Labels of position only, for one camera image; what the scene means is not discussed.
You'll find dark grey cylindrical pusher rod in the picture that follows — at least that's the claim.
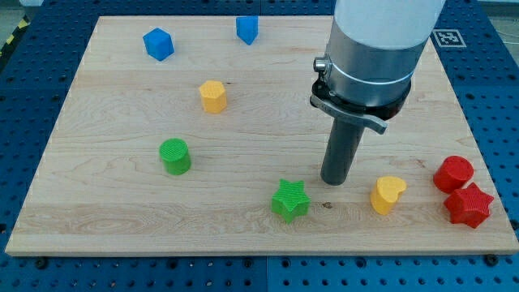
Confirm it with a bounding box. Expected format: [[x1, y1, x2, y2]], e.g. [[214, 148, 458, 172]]
[[320, 118, 364, 186]]

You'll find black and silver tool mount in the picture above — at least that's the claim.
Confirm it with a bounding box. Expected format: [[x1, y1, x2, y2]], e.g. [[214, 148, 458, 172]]
[[310, 79, 411, 135]]

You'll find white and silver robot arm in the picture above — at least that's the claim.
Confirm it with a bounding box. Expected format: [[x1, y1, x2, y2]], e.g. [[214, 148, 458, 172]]
[[310, 0, 445, 186]]

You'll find yellow heart block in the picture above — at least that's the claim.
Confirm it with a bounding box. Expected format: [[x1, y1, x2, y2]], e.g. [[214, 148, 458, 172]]
[[370, 176, 407, 215]]

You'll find green star block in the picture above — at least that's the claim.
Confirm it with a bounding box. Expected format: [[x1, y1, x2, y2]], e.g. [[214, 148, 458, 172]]
[[271, 179, 311, 224]]

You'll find red star block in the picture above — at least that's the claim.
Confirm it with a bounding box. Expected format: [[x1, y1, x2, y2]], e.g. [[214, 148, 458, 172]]
[[444, 182, 495, 229]]

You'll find red cylinder block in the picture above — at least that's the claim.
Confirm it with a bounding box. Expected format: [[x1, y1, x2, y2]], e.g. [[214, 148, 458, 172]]
[[433, 156, 474, 193]]

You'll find black and white fiducial marker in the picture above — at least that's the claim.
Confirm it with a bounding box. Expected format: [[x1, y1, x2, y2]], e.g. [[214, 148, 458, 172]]
[[432, 29, 466, 48]]

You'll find yellow hexagon block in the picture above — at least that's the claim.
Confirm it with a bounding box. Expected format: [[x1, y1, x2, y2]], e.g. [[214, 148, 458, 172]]
[[199, 80, 227, 114]]

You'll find blue pentagon block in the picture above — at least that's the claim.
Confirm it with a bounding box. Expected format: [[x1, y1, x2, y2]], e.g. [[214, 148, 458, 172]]
[[235, 15, 259, 45]]

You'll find light wooden board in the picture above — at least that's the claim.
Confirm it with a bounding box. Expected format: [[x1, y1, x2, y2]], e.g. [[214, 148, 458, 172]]
[[6, 16, 518, 256]]

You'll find green cylinder block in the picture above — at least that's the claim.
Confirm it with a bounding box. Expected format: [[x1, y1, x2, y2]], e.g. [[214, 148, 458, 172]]
[[159, 138, 191, 175]]

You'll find blue cube block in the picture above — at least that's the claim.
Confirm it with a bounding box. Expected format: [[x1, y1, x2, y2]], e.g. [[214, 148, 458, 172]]
[[143, 28, 174, 62]]

